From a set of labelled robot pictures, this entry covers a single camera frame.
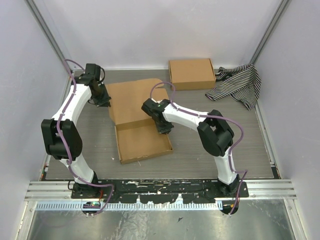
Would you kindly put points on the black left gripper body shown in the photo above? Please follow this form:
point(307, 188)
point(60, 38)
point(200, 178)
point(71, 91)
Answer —
point(101, 97)

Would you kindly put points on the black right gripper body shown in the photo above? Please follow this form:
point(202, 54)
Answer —
point(163, 127)

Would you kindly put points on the brown cardboard box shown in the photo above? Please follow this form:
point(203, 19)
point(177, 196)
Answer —
point(136, 134)
point(192, 74)

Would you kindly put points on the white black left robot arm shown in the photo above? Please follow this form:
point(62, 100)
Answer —
point(61, 138)

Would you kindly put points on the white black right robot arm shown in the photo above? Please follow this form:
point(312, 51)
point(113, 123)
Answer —
point(215, 134)

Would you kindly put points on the folded brown cardboard box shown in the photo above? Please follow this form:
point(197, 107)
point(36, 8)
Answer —
point(192, 74)

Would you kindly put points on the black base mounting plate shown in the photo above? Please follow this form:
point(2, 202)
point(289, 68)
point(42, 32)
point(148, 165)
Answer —
point(156, 191)

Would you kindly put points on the striped black white cloth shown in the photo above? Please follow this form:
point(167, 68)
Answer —
point(242, 83)

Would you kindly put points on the left aluminium corner post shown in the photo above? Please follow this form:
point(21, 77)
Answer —
point(31, 4)

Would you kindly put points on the aluminium corner post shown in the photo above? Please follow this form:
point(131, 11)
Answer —
point(279, 12)
point(31, 4)

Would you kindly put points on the slotted grey cable duct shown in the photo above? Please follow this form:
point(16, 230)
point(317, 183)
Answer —
point(80, 205)

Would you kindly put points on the aluminium front frame rail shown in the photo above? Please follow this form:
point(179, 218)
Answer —
point(251, 189)

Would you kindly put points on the right aluminium corner post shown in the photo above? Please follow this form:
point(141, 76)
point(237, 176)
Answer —
point(279, 12)

